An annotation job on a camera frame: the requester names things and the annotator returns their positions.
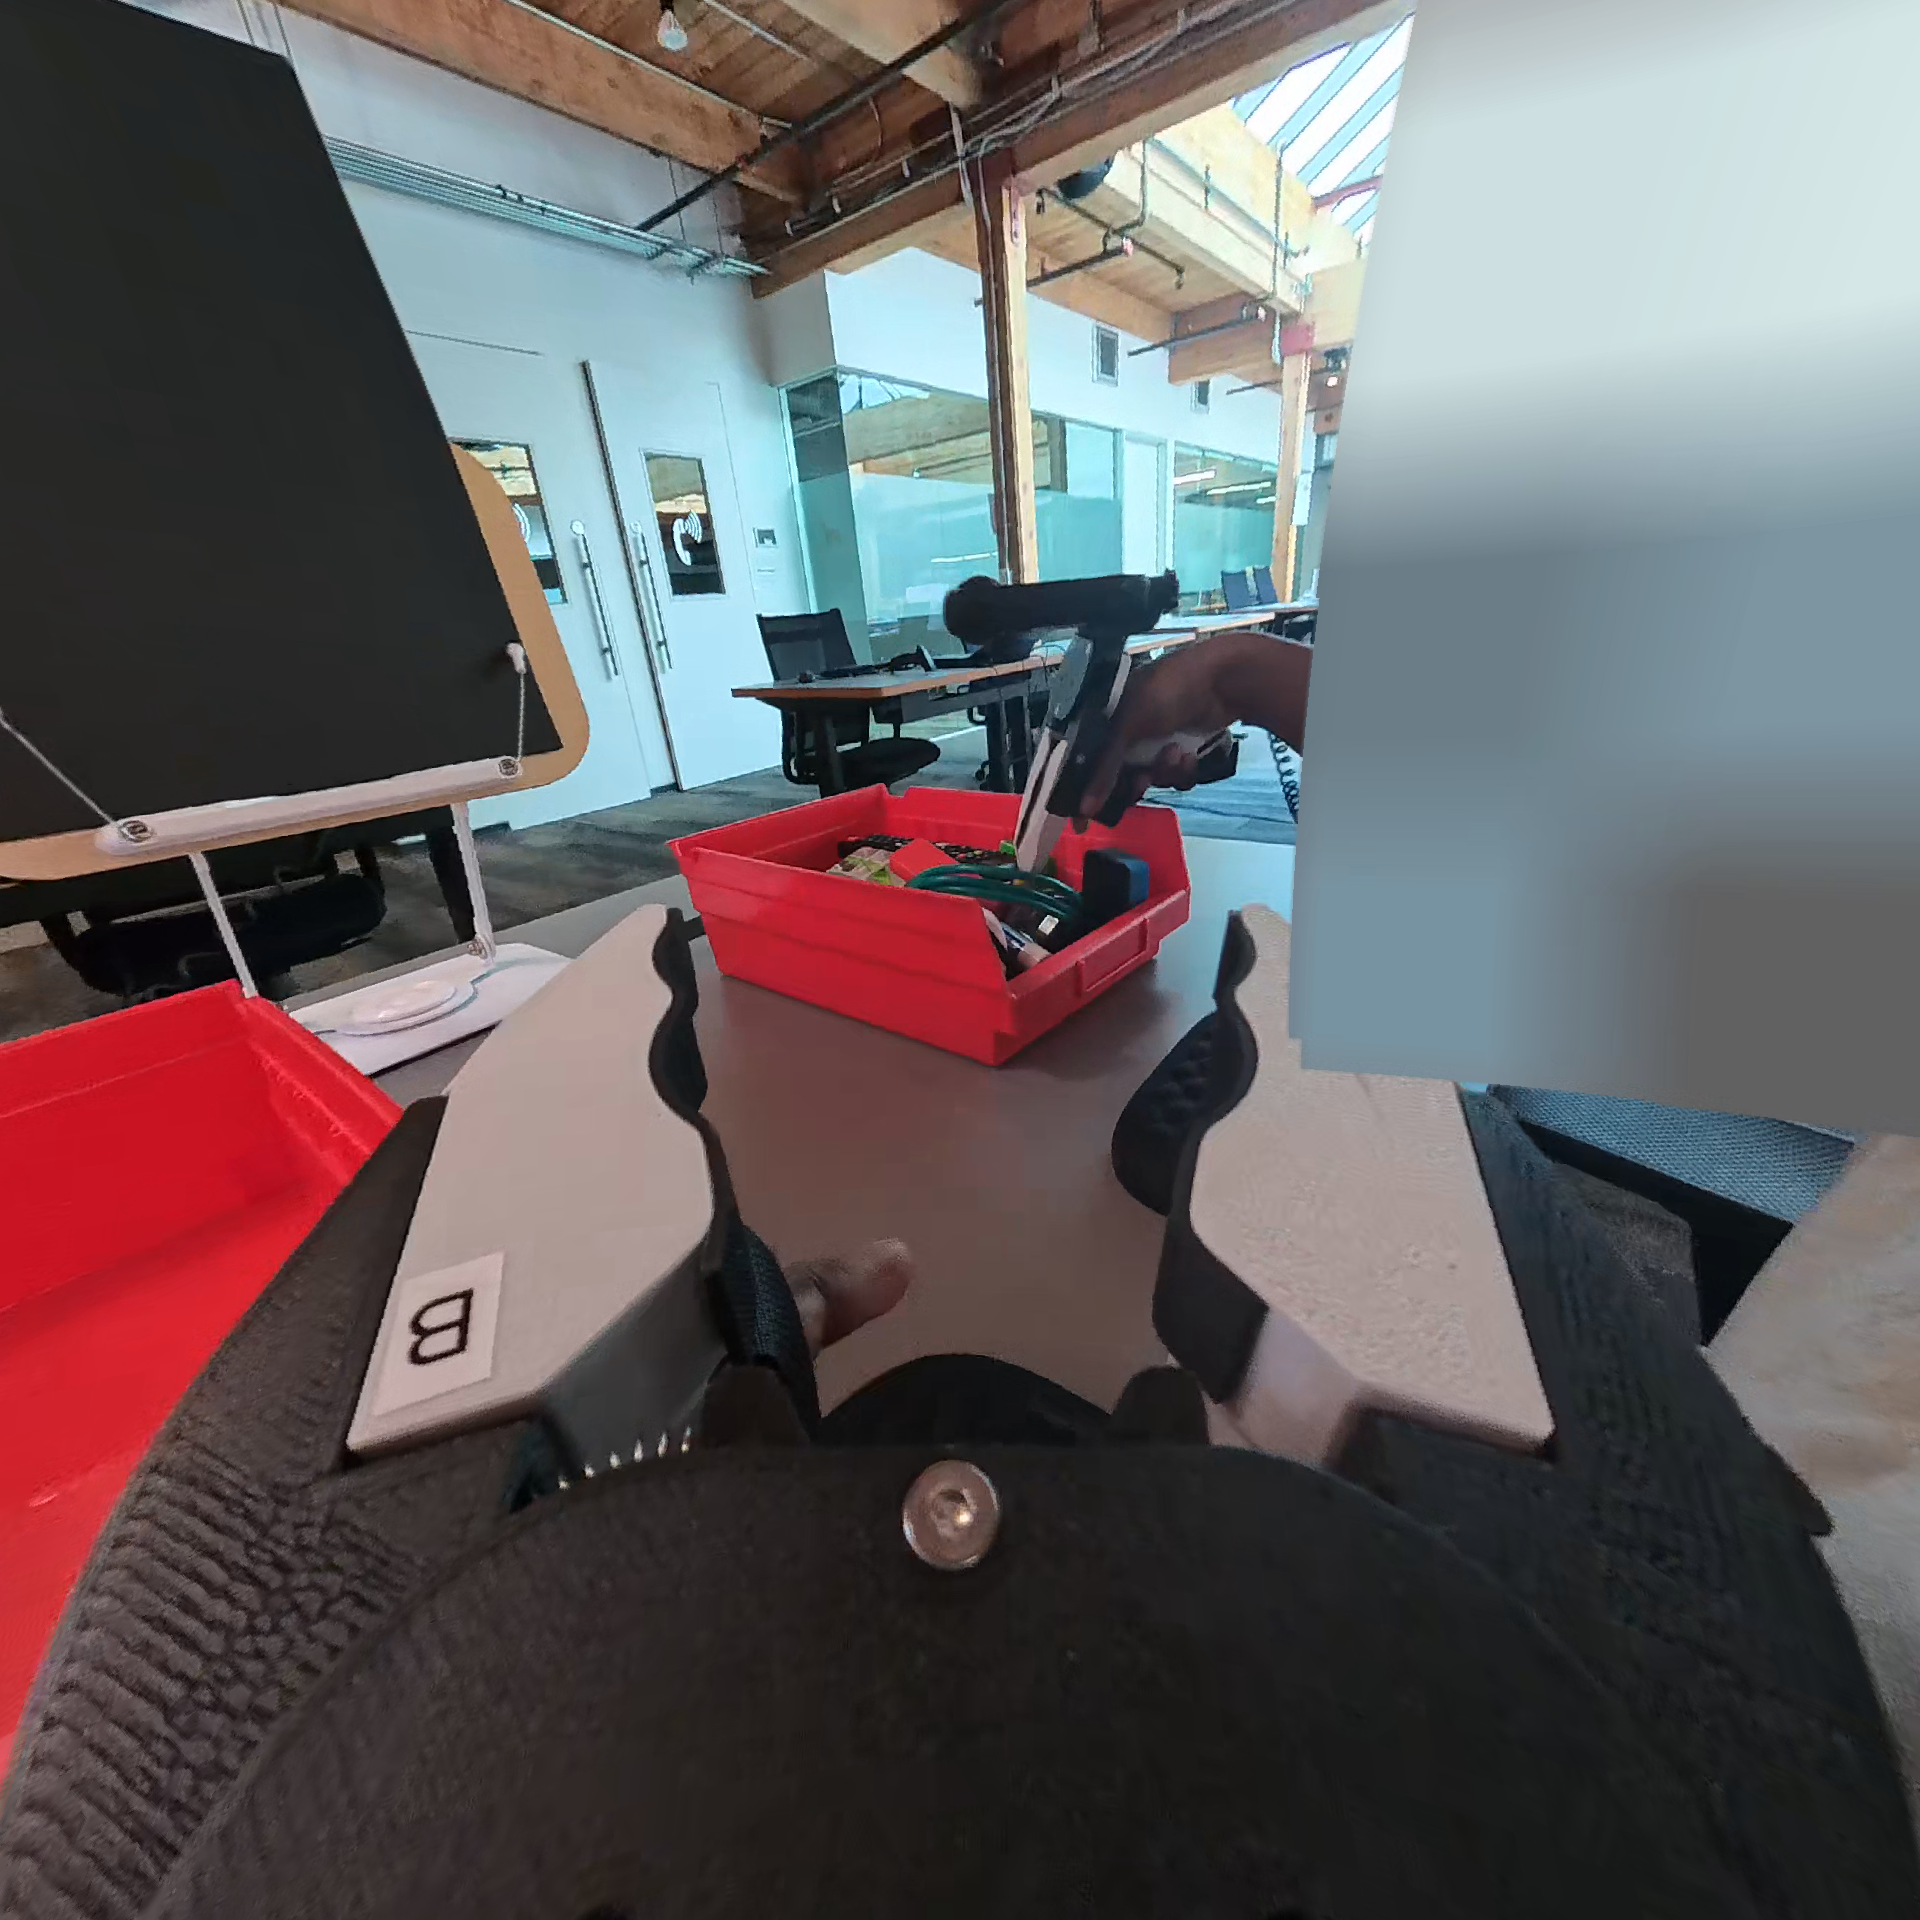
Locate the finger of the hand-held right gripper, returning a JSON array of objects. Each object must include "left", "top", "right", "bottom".
[
  {"left": 1071, "top": 644, "right": 1137, "bottom": 820},
  {"left": 1014, "top": 643, "right": 1108, "bottom": 888}
]

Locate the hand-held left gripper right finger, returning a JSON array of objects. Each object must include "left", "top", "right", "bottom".
[{"left": 1111, "top": 906, "right": 1558, "bottom": 1471}]

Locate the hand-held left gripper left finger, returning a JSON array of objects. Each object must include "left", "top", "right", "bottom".
[{"left": 347, "top": 904, "right": 751, "bottom": 1464}]

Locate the red plastic bin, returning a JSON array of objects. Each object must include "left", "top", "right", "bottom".
[
  {"left": 666, "top": 781, "right": 1193, "bottom": 1070},
  {"left": 0, "top": 983, "right": 408, "bottom": 1789}
]

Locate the person's right hand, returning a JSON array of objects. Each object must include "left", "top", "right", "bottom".
[{"left": 1070, "top": 631, "right": 1310, "bottom": 836}]

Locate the person's left hand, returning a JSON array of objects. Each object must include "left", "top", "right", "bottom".
[{"left": 792, "top": 1237, "right": 915, "bottom": 1344}]

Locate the wooden top office desk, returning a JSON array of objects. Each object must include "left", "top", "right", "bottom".
[{"left": 732, "top": 644, "right": 1202, "bottom": 798}]

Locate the white tablet stand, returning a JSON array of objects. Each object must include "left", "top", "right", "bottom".
[{"left": 92, "top": 643, "right": 576, "bottom": 1076}]

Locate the grey mesh chair seat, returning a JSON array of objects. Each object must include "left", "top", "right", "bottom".
[{"left": 1475, "top": 1083, "right": 1862, "bottom": 1341}]

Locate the green coiled cable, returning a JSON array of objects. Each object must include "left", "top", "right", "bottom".
[{"left": 903, "top": 865, "right": 1086, "bottom": 951}]

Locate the wooden support post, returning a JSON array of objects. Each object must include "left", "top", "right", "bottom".
[{"left": 971, "top": 150, "right": 1047, "bottom": 591}]

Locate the white door with long handle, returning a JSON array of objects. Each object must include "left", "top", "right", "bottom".
[{"left": 581, "top": 361, "right": 760, "bottom": 798}]

